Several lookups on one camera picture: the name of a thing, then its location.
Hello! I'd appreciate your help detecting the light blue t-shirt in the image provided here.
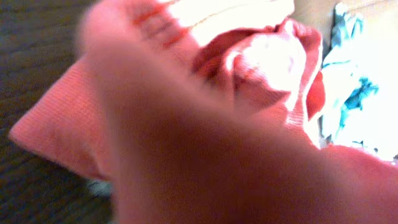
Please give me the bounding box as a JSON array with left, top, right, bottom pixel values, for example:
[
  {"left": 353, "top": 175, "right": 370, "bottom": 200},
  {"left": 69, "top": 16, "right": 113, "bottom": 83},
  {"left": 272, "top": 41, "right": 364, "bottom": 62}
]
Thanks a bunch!
[{"left": 321, "top": 1, "right": 397, "bottom": 163}]

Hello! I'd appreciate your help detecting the red t-shirt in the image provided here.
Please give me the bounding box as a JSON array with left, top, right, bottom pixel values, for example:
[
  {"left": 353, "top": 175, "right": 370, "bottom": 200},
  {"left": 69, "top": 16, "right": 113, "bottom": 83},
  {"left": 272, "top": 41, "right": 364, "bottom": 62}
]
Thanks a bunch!
[{"left": 9, "top": 0, "right": 397, "bottom": 223}]

